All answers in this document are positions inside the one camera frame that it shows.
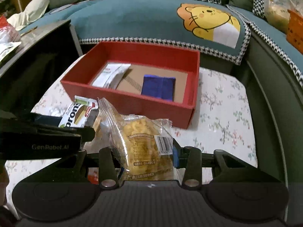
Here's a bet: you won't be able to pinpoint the black side table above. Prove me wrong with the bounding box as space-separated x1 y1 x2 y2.
1 20 82 116

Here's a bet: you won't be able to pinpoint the dark blue snack packet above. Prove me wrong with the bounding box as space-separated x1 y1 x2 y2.
141 74 176 101

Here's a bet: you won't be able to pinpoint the green sofa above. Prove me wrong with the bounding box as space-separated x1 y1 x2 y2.
41 0 303 218

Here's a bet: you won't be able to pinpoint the plastic bag with food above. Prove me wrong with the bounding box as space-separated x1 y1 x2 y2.
264 0 302 34

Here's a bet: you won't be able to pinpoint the red cardboard box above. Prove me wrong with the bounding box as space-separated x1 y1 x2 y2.
61 42 200 129

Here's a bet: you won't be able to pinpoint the white grey snack pouch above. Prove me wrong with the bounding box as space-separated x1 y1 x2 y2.
91 63 131 89

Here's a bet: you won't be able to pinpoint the orange plastic basket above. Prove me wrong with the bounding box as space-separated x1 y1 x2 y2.
287 10 303 53

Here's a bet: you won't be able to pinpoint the clear bag yellow crackers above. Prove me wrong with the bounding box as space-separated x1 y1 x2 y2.
98 98 177 181

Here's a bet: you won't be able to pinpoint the white cloth on sofa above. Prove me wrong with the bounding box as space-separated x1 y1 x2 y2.
7 0 50 31

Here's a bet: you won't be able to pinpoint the floral tablecloth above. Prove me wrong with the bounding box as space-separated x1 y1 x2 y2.
5 56 258 218

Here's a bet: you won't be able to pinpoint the white Kapron wafer packet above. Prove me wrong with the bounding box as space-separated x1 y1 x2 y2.
58 95 99 128

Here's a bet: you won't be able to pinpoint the red yellow snack packet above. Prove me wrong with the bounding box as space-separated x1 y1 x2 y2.
87 168 99 184

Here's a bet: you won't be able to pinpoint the teal lion sofa cover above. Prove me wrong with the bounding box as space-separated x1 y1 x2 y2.
25 0 302 82

